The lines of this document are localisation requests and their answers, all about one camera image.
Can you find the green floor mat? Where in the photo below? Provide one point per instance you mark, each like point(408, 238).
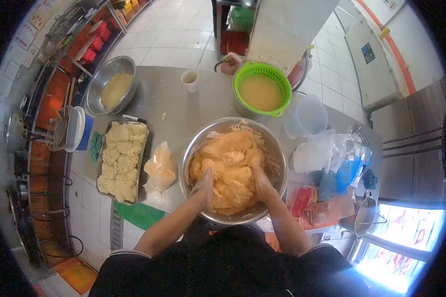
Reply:
point(139, 214)

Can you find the steel bowl of breadcrumbs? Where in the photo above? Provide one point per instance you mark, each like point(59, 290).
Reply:
point(111, 86)

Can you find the green colander with yellow liquid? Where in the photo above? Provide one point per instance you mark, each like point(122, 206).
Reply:
point(262, 89)

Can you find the pile of plastic bags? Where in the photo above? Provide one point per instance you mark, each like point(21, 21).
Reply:
point(330, 156)

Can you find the person's right fingers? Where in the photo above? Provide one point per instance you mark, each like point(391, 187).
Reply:
point(257, 174)

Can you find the large steel mixing bowl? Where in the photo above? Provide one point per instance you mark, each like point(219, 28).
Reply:
point(233, 170)

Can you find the kitchen stove counter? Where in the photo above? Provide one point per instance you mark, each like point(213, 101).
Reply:
point(41, 148)

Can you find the clear plastic measuring jug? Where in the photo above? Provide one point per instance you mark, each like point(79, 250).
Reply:
point(308, 117)

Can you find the white round lid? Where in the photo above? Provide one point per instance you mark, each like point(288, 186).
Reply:
point(74, 129)

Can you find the person's left fingers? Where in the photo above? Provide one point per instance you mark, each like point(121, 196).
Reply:
point(207, 177)

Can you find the grey steel cabinet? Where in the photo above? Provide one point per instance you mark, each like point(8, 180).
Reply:
point(412, 141)

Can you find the white paper cup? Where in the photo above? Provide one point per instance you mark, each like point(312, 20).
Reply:
point(190, 80)

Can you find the person's body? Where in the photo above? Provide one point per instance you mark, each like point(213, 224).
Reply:
point(228, 265)

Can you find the steel tray of breaded pieces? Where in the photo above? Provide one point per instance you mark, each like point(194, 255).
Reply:
point(123, 161)

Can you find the clear bag of orange powder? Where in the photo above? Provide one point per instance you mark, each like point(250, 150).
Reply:
point(159, 169)

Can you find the orange marinated chicken mass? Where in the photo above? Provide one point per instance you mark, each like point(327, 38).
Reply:
point(228, 169)

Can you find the green cloth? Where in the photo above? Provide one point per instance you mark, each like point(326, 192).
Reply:
point(95, 146)

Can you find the teal cloth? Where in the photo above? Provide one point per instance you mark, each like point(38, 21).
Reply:
point(370, 179)

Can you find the person's left hand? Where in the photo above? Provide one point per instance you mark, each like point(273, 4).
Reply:
point(203, 188)

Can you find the glass display freezer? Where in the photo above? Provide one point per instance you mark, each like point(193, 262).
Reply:
point(397, 245)

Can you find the red seasoning packets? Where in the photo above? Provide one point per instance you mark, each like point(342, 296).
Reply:
point(316, 206)

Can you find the person's right hand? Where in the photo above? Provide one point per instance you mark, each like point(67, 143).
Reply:
point(262, 184)

